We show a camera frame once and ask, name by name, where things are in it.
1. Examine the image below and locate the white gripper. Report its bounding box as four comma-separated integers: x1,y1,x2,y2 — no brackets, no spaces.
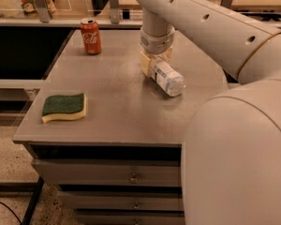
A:
140,27,175,77

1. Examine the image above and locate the clear plastic water bottle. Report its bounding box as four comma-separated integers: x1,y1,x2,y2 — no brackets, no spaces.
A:
152,61,185,97

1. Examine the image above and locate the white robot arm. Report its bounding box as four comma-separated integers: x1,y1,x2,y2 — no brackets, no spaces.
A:
137,0,281,225

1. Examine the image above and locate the red cola can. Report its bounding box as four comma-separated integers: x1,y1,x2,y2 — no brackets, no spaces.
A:
81,18,101,55

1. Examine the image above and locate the green and yellow sponge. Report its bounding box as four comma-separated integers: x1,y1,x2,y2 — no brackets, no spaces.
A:
41,93,87,123

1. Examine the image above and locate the grey drawer cabinet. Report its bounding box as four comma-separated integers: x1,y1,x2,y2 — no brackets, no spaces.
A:
13,30,227,225

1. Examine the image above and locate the metal railing with posts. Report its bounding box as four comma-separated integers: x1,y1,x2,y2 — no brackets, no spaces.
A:
0,0,281,24

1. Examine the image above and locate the black floor cable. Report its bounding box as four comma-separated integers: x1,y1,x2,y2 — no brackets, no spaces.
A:
0,194,24,225

